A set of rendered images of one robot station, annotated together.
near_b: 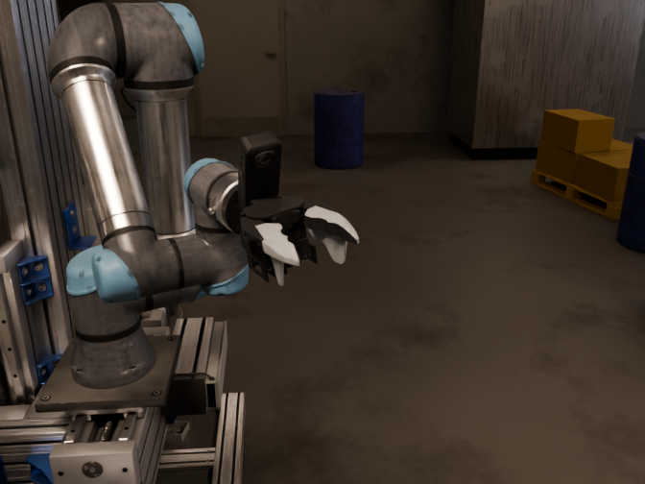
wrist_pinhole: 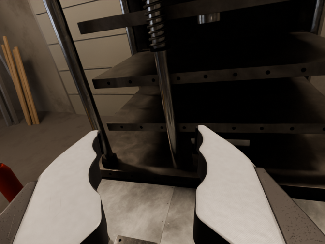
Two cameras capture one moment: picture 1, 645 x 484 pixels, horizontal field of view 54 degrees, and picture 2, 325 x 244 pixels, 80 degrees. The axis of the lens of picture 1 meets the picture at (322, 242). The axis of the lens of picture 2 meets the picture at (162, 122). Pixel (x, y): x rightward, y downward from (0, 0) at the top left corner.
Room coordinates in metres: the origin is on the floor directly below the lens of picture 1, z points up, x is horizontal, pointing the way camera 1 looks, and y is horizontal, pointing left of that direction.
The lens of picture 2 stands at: (0.70, 0.06, 1.52)
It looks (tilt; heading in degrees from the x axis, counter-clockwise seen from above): 29 degrees down; 211
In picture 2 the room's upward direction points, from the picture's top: 10 degrees counter-clockwise
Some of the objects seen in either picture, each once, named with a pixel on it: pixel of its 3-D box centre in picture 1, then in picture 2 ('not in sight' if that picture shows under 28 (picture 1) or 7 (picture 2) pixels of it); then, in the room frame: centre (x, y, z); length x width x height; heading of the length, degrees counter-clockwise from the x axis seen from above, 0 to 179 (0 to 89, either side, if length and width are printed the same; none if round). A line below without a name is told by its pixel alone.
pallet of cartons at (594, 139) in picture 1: (609, 157); not in sight; (5.43, -2.54, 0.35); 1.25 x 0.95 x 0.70; 6
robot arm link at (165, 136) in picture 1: (165, 164); not in sight; (1.10, 0.28, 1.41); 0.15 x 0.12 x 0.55; 120
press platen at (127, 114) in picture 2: not in sight; (212, 96); (-0.44, -0.24, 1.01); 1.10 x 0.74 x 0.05; 101
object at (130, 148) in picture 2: not in sight; (213, 135); (-0.39, -0.23, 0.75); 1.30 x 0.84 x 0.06; 101
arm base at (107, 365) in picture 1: (110, 343); not in sight; (1.03, 0.40, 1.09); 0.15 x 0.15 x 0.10
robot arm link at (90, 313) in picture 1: (107, 285); not in sight; (1.03, 0.39, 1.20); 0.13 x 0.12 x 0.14; 120
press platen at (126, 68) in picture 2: not in sight; (210, 55); (-0.44, -0.24, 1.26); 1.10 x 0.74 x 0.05; 101
